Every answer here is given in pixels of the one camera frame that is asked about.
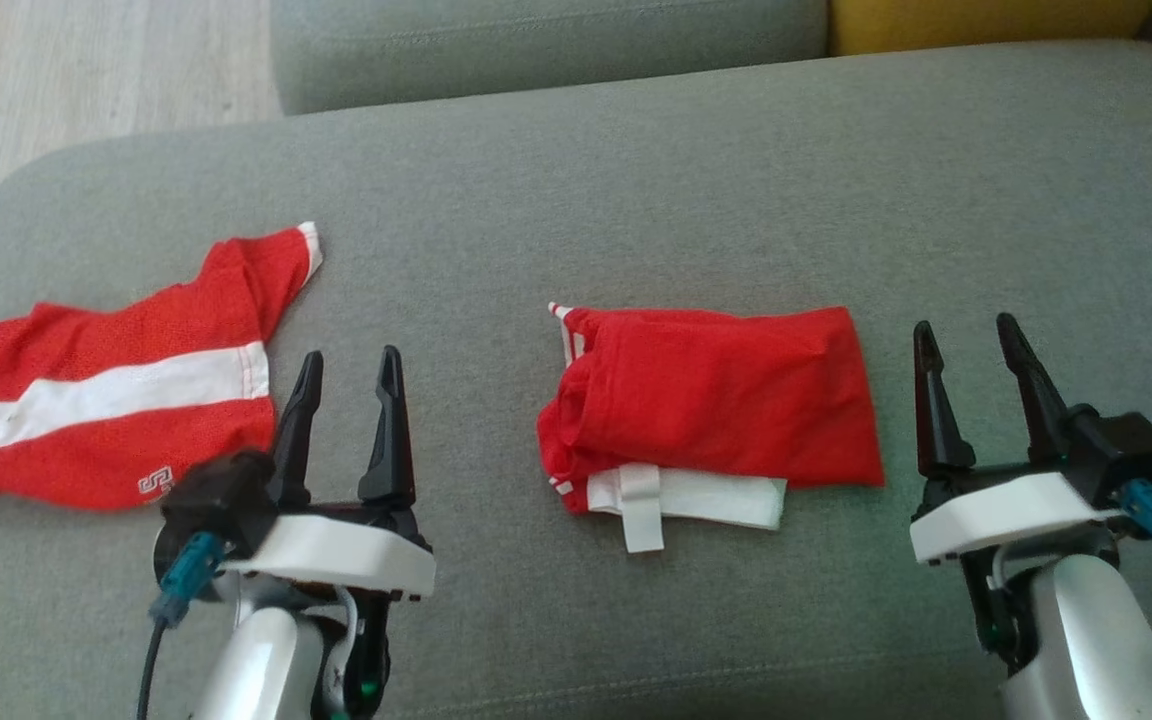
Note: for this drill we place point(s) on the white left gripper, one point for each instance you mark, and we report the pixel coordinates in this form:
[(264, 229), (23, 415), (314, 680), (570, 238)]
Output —
[(336, 555)]

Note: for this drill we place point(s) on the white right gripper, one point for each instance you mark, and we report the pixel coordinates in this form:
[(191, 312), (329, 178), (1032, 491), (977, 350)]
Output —
[(996, 510)]

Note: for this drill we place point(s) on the red shorts with white band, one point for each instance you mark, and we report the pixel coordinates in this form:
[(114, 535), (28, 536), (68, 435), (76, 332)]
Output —
[(86, 420)]

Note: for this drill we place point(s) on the red shorts with white waistband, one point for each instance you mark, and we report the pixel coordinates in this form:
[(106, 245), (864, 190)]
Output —
[(716, 400)]

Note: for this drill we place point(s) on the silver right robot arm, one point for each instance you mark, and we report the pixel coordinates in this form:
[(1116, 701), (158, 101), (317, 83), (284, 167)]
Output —
[(1086, 640)]

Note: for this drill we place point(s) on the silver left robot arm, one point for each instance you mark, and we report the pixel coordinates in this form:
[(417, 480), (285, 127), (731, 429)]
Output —
[(256, 670)]

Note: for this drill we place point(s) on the large grey sofa ottoman cushion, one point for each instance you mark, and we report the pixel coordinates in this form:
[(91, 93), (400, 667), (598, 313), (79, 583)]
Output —
[(636, 180)]

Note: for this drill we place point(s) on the yellow sofa backrest cushion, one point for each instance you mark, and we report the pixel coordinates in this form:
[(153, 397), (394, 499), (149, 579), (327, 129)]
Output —
[(986, 20)]

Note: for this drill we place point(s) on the grey sofa seat cushion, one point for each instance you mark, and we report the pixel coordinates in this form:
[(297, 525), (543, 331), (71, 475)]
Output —
[(536, 50)]

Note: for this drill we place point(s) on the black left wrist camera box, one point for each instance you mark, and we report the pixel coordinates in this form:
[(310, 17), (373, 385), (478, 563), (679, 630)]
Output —
[(221, 500)]

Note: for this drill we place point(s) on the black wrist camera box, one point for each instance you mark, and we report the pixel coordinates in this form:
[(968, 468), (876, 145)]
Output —
[(221, 500), (1126, 445)]

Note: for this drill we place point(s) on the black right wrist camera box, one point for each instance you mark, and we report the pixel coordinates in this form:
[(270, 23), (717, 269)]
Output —
[(1126, 445)]

